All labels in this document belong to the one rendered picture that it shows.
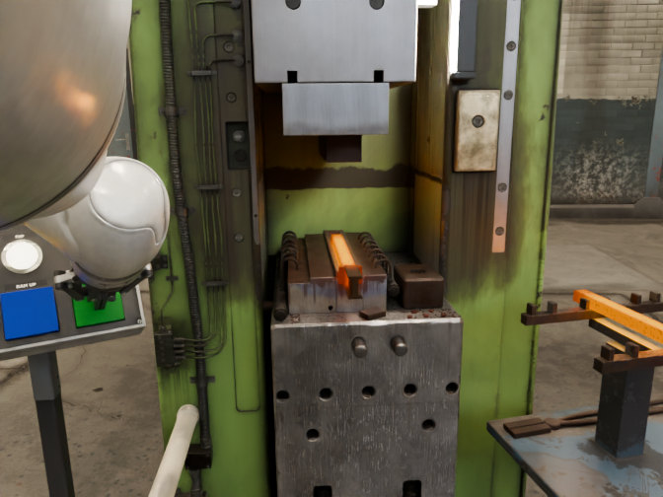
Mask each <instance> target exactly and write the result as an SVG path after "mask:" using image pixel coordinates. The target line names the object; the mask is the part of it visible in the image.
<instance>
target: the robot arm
mask: <svg viewBox="0 0 663 497"><path fill-rule="evenodd" d="M131 4H132V0H0V232H1V231H4V230H7V229H10V228H13V227H15V226H18V225H21V224H23V225H25V226H27V227H28V228H30V229H31V230H33V231H34V232H36V233H37V234H39V235H40V236H42V237H43V238H44V239H46V240H47V241H49V242H50V243H51V244H52V245H54V246H55V247H56V248H57V249H59V250H60V251H61V252H63V253H64V254H65V255H66V256H67V257H68V258H69V259H70V261H71V264H72V268H71V272H70V270H67V271H63V270H56V271H53V277H54V284H55V290H60V291H64V292H65V293H67V294H68V295H69V296H70V297H72V298H73V299H74V300H75V301H79V302H81V301H83V300H85V299H84V297H87V302H94V308H95V311H97V310H103V309H104V308H105V306H106V303H107V301H108V302H113V301H115V300H116V297H115V294H116V292H119V294H126V293H128V292H129V291H130V290H131V289H132V288H134V287H135V286H136V285H137V284H139V283H140V282H141V281H142V280H144V279H146V278H148V277H150V276H152V275H153V272H152V266H151V261H152V259H153V258H154V257H155V256H156V255H157V253H158V252H159V250H160V248H161V246H162V244H163V242H164V240H165V237H166V235H167V231H168V227H169V220H170V202H169V196H168V193H167V190H166V188H165V186H164V184H163V182H162V181H161V179H160V178H159V176H158V175H157V174H156V173H155V172H154V171H153V170H152V169H151V168H149V167H148V166H147V165H145V164H143V163H141V162H139V161H137V160H134V159H130V158H125V157H107V152H108V147H109V145H110V143H111V141H112V138H113V136H114V134H115V131H116V129H117V126H118V123H119V120H120V117H121V113H122V108H123V103H124V97H125V87H126V46H127V41H128V36H129V28H130V20H131ZM82 284H85V285H86V286H82Z"/></svg>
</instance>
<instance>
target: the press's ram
mask: <svg viewBox="0 0 663 497"><path fill-rule="evenodd" d="M435 5H437V0H251V6H252V30H253V54H254V77H255V83H256V84H257V85H258V86H259V87H260V88H261V89H262V90H263V91H264V92H265V93H282V84H293V83H389V89H393V88H395V87H399V86H403V85H406V84H410V83H413V82H415V60H416V20H417V8H433V7H434V6H435Z"/></svg>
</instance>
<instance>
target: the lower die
mask: <svg viewBox="0 0 663 497"><path fill-rule="evenodd" d="M328 232H341V233H342V235H343V238H344V240H345V242H346V245H347V247H348V249H349V251H350V254H351V256H352V258H353V260H354V263H355V265H361V266H362V283H361V284H358V288H359V290H360V293H361V295H362V299H351V300H348V298H347V295H346V291H345V288H344V284H339V283H338V263H337V260H336V257H335V254H334V251H333V248H332V243H331V240H330V237H329V234H328ZM360 234H361V233H360V232H358V233H345V232H344V231H343V230H325V231H324V233H323V234H311V235H305V238H297V248H298V264H299V269H298V270H296V265H295V262H294V261H293V260H288V308H289V315H291V314H316V313H341V312H359V311H362V310H367V309H371V308H375V307H378V308H381V309H383V310H386V305H387V274H386V272H385V271H384V269H383V268H382V266H381V264H380V263H378V265H377V268H374V264H375V262H376V261H377V260H378V259H377V258H376V257H375V259H374V261H373V262H370V261H371V258H372V256H373V255H374V253H373V252H372V253H371V256H370V257H368V253H369V251H370V250H371V249H370V248H368V252H365V249H366V247H367V246H368V244H366V246H365V248H363V247H362V246H363V243H364V242H365V239H364V240H363V242H362V244H360V240H361V239H362V238H363V236H361V238H360V240H357V239H358V236H359V235H360ZM328 306H332V310H331V311H330V310H329V309H328Z"/></svg>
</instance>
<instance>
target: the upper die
mask: <svg viewBox="0 0 663 497"><path fill-rule="evenodd" d="M282 116H283V136H315V135H388V134H389V83H293V84H282Z"/></svg>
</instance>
